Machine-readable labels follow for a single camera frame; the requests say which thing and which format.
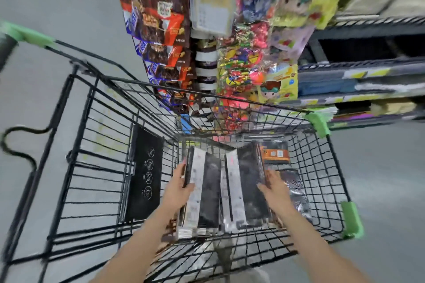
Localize person's right hand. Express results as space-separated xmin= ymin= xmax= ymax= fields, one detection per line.
xmin=257 ymin=169 xmax=293 ymax=216

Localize person's left hand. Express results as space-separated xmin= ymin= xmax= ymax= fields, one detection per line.
xmin=162 ymin=159 xmax=196 ymax=214

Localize black white packet stack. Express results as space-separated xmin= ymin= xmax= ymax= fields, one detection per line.
xmin=175 ymin=146 xmax=223 ymax=241
xmin=220 ymin=141 xmax=273 ymax=232

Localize person's right forearm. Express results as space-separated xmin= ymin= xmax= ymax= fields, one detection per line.
xmin=269 ymin=203 xmax=372 ymax=283

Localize person's left forearm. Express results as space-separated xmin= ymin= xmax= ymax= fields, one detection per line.
xmin=89 ymin=201 xmax=182 ymax=283

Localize silver foil packet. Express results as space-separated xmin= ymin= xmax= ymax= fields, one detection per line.
xmin=276 ymin=168 xmax=313 ymax=224

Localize black packet with orange label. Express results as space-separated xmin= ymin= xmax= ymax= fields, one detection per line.
xmin=260 ymin=141 xmax=292 ymax=171

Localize black seat flap with icons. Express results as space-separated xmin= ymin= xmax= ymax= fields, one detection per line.
xmin=124 ymin=124 xmax=165 ymax=224

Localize yellow cartoon packet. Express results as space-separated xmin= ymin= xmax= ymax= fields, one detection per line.
xmin=257 ymin=63 xmax=299 ymax=105

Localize blue boxes on shelf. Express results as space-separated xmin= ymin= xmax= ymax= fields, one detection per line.
xmin=298 ymin=79 xmax=359 ymax=96

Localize hanging black white striped packets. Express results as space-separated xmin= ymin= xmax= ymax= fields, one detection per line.
xmin=193 ymin=38 xmax=218 ymax=102

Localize hanging colourful candy bags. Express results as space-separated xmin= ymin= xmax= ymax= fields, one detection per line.
xmin=215 ymin=0 xmax=290 ymax=131

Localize lilac candy packet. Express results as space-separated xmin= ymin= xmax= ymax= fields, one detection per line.
xmin=270 ymin=25 xmax=315 ymax=58

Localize row of brown chocolate bags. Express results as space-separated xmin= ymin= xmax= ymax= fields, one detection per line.
xmin=114 ymin=0 xmax=197 ymax=115

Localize dark metal store shelf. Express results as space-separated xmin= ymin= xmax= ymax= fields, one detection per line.
xmin=296 ymin=15 xmax=425 ymax=129

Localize black wire shopping cart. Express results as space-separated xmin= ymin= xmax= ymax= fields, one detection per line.
xmin=0 ymin=21 xmax=365 ymax=283

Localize black curled strap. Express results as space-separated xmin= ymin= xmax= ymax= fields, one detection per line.
xmin=0 ymin=125 xmax=58 ymax=174

